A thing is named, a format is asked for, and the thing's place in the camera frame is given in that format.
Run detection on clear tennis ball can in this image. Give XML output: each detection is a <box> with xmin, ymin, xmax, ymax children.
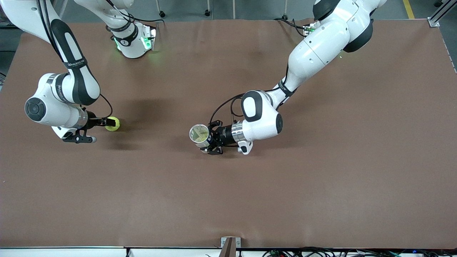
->
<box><xmin>189</xmin><ymin>124</ymin><xmax>215</xmax><ymax>150</ymax></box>

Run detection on brown table cover sheet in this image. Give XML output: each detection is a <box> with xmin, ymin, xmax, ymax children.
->
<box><xmin>0</xmin><ymin>18</ymin><xmax>457</xmax><ymax>249</ymax></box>

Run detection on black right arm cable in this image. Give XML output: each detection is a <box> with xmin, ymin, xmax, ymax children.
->
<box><xmin>99</xmin><ymin>94</ymin><xmax>114</xmax><ymax>120</ymax></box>

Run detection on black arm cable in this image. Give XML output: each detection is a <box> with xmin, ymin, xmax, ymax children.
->
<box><xmin>99</xmin><ymin>94</ymin><xmax>114</xmax><ymax>120</ymax></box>
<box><xmin>209</xmin><ymin>94</ymin><xmax>247</xmax><ymax>126</ymax></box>

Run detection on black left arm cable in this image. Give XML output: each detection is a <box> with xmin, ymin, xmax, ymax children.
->
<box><xmin>209</xmin><ymin>94</ymin><xmax>247</xmax><ymax>126</ymax></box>

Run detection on metal bracket with wooden post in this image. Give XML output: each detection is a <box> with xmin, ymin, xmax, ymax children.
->
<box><xmin>219</xmin><ymin>237</ymin><xmax>242</xmax><ymax>257</ymax></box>

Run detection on black base cable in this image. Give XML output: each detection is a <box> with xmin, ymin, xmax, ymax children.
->
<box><xmin>106</xmin><ymin>0</ymin><xmax>165</xmax><ymax>40</ymax></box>
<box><xmin>274</xmin><ymin>17</ymin><xmax>311</xmax><ymax>38</ymax></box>

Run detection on white table edge rail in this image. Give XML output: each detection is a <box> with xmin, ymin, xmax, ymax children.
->
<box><xmin>0</xmin><ymin>246</ymin><xmax>222</xmax><ymax>257</ymax></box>

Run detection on tangled black cable bundle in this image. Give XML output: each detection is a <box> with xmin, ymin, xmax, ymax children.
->
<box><xmin>262</xmin><ymin>246</ymin><xmax>457</xmax><ymax>257</ymax></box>

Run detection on aluminium frame profile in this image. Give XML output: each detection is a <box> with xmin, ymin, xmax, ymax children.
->
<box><xmin>427</xmin><ymin>0</ymin><xmax>457</xmax><ymax>28</ymax></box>

